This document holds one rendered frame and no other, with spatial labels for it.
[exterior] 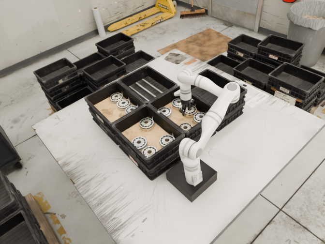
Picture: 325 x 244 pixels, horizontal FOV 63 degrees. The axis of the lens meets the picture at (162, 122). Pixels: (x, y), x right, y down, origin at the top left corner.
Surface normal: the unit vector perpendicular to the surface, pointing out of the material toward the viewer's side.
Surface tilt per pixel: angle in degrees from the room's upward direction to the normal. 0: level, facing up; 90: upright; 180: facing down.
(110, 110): 0
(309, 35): 94
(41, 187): 0
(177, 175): 4
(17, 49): 90
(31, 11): 90
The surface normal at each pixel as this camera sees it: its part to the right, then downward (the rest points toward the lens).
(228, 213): -0.09, -0.71
